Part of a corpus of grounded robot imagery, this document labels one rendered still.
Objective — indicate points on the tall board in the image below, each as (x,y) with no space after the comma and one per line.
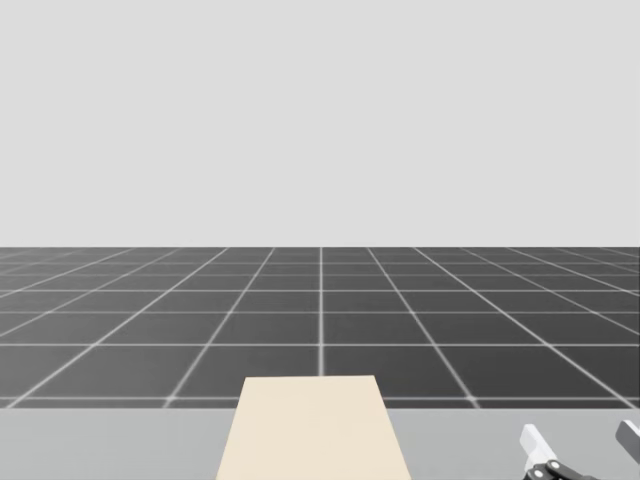
(312,430)

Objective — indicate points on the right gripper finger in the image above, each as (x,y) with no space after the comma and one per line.
(630,440)
(539,454)

